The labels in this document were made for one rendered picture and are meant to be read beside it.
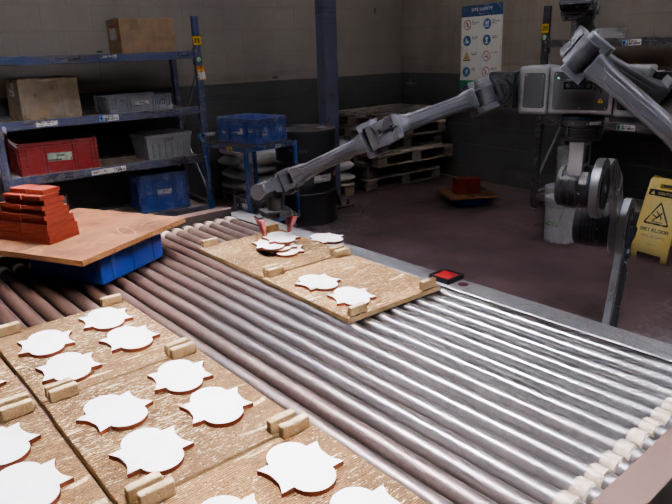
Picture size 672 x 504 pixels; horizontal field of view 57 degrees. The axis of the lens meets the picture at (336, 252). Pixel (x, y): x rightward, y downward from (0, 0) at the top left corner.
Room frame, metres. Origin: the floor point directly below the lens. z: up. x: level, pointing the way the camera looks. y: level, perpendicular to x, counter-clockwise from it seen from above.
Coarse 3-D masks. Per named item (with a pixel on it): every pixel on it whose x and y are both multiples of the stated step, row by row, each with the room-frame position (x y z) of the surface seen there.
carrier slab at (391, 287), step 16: (352, 256) 1.98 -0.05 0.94; (288, 272) 1.84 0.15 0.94; (304, 272) 1.83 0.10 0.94; (320, 272) 1.83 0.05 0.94; (336, 272) 1.82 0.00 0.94; (352, 272) 1.82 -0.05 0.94; (368, 272) 1.82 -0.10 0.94; (384, 272) 1.81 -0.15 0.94; (400, 272) 1.81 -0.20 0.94; (288, 288) 1.70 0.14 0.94; (304, 288) 1.70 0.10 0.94; (368, 288) 1.68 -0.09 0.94; (384, 288) 1.68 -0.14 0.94; (400, 288) 1.67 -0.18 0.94; (416, 288) 1.67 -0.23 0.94; (432, 288) 1.67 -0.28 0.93; (320, 304) 1.57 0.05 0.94; (336, 304) 1.57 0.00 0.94; (384, 304) 1.56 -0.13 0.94; (400, 304) 1.59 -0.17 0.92; (352, 320) 1.48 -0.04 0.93
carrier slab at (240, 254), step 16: (240, 240) 2.20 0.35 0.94; (256, 240) 2.19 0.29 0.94; (304, 240) 2.17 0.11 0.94; (208, 256) 2.07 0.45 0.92; (224, 256) 2.02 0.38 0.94; (240, 256) 2.01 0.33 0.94; (256, 256) 2.01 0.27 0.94; (272, 256) 2.00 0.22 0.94; (304, 256) 1.99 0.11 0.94; (320, 256) 1.99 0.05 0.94; (256, 272) 1.85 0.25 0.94
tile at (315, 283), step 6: (306, 276) 1.77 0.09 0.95; (312, 276) 1.77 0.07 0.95; (318, 276) 1.77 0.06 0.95; (324, 276) 1.77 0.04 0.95; (300, 282) 1.72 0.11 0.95; (306, 282) 1.72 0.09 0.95; (312, 282) 1.72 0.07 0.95; (318, 282) 1.72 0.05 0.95; (324, 282) 1.72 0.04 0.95; (330, 282) 1.71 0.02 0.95; (336, 282) 1.71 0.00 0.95; (306, 288) 1.69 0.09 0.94; (312, 288) 1.67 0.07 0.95; (318, 288) 1.67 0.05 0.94; (324, 288) 1.67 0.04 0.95; (330, 288) 1.67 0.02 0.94; (336, 288) 1.69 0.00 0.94
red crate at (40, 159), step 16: (16, 144) 5.13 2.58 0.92; (32, 144) 5.20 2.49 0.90; (48, 144) 5.27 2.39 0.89; (64, 144) 5.35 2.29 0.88; (80, 144) 5.43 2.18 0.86; (96, 144) 5.53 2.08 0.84; (16, 160) 5.24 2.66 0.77; (32, 160) 5.18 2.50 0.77; (48, 160) 5.25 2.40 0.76; (64, 160) 5.33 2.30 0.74; (80, 160) 5.41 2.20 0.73; (96, 160) 5.49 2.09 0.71
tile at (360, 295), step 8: (344, 288) 1.66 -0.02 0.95; (352, 288) 1.66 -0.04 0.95; (328, 296) 1.62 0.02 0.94; (336, 296) 1.61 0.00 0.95; (344, 296) 1.60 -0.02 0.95; (352, 296) 1.60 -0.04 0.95; (360, 296) 1.60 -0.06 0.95; (368, 296) 1.60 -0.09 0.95; (344, 304) 1.56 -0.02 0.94; (352, 304) 1.55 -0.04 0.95; (368, 304) 1.56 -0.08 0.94
